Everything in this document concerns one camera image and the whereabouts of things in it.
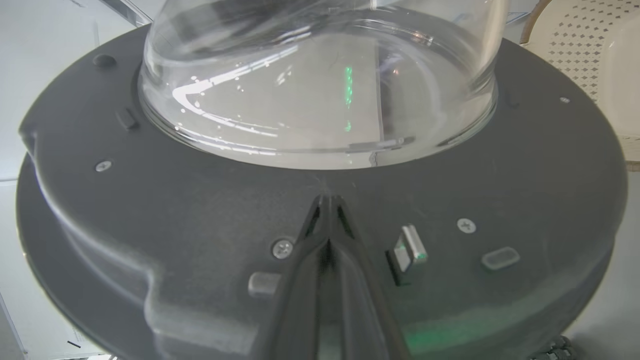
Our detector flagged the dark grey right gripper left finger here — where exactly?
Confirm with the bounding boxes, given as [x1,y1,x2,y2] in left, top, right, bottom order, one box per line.
[257,195,330,360]

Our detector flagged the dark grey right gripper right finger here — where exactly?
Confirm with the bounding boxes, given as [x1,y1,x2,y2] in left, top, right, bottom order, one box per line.
[320,195,413,360]

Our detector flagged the round glass washing machine door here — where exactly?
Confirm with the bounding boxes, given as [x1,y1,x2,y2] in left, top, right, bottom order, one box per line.
[15,0,630,360]

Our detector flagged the cream perforated laundry basket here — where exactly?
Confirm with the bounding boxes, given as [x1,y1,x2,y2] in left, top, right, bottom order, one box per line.
[519,0,640,172]

